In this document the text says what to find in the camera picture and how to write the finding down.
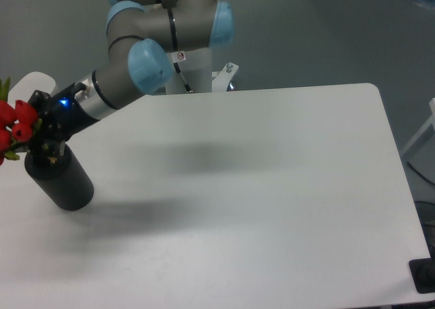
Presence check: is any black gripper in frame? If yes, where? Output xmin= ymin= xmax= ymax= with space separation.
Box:
xmin=27 ymin=83 xmax=99 ymax=164

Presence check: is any red tulip bouquet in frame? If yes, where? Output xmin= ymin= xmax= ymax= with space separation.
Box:
xmin=1 ymin=77 xmax=41 ymax=165

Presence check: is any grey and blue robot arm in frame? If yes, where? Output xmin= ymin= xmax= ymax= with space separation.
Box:
xmin=27 ymin=0 xmax=234 ymax=165

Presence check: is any black ribbed cylindrical vase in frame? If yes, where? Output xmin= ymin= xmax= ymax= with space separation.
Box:
xmin=24 ymin=146 xmax=94 ymax=211

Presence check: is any white chair back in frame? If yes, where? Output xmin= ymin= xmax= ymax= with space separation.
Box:
xmin=8 ymin=71 xmax=60 ymax=105

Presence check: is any black device at table edge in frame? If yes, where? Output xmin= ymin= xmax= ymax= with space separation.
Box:
xmin=408 ymin=258 xmax=434 ymax=294

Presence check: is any black cable on pedestal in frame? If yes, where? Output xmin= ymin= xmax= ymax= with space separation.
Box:
xmin=173 ymin=61 xmax=194 ymax=94

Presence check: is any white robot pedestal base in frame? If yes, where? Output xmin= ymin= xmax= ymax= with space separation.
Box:
xmin=164 ymin=48 xmax=239 ymax=95

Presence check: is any black cable on floor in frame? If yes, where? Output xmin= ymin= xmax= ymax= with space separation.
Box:
xmin=407 ymin=162 xmax=435 ymax=185

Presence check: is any white frame at right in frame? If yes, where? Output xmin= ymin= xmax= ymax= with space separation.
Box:
xmin=400 ymin=98 xmax=434 ymax=160

